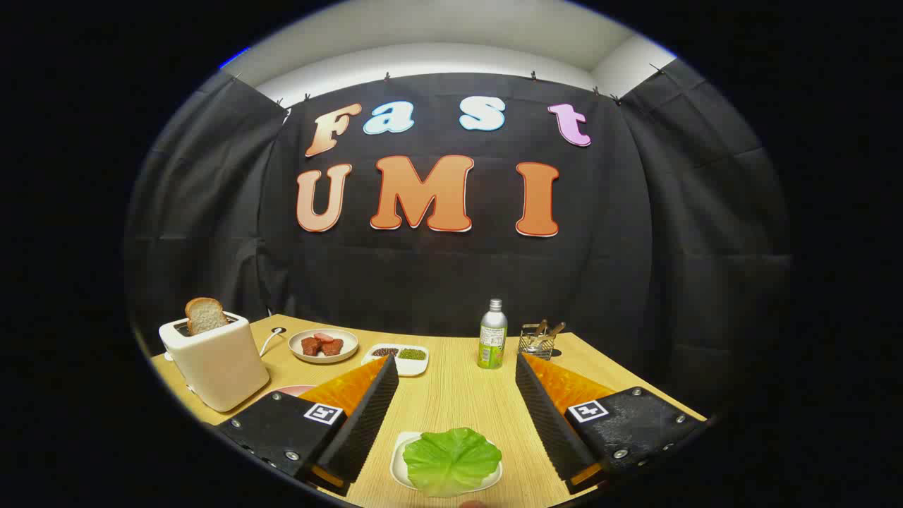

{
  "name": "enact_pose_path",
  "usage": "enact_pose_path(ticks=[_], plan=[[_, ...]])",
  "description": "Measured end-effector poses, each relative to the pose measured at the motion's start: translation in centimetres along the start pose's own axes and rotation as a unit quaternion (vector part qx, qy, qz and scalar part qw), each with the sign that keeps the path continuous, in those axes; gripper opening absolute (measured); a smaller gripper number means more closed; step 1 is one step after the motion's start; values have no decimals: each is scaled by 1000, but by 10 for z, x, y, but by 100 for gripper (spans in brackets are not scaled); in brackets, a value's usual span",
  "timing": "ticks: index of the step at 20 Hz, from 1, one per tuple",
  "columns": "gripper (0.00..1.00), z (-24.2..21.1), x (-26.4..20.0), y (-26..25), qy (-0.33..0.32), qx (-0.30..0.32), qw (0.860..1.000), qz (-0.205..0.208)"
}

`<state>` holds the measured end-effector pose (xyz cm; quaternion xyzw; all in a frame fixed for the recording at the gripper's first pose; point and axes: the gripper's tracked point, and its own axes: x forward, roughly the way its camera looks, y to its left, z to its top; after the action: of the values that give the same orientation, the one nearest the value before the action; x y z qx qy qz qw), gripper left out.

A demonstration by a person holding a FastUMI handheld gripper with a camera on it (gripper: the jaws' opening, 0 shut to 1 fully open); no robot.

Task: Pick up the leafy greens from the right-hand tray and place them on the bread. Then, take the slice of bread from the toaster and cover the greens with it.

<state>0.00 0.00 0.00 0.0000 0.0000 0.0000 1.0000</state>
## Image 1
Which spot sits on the divided white dish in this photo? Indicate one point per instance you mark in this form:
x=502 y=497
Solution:
x=409 y=367

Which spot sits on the pile of dark beans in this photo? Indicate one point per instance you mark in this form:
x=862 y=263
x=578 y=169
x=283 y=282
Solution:
x=385 y=352

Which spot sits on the white toaster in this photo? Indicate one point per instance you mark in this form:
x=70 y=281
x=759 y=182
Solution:
x=219 y=360

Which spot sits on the green lettuce leaf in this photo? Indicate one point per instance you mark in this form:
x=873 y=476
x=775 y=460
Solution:
x=451 y=458

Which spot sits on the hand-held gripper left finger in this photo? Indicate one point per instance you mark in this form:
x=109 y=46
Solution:
x=367 y=416

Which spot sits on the round pink plate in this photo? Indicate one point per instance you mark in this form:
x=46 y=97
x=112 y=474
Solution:
x=293 y=389

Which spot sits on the black backdrop cloth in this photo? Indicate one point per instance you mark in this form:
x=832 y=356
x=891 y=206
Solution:
x=451 y=275

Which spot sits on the brown meat piece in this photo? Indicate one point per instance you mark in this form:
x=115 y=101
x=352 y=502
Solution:
x=333 y=346
x=310 y=346

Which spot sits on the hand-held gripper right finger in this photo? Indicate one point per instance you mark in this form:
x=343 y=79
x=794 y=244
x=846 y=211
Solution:
x=547 y=416

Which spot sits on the pile of green beans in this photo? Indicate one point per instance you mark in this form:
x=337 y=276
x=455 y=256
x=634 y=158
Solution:
x=413 y=354

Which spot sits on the square white plate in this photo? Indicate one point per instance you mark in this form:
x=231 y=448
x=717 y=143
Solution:
x=396 y=462

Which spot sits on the green and silver bottle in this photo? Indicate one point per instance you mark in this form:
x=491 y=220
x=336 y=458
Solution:
x=492 y=339

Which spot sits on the toasted bread slice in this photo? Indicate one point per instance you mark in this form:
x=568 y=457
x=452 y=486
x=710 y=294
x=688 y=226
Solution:
x=204 y=315

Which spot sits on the round white plate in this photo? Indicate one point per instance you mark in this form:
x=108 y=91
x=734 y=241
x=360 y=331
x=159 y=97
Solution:
x=349 y=342

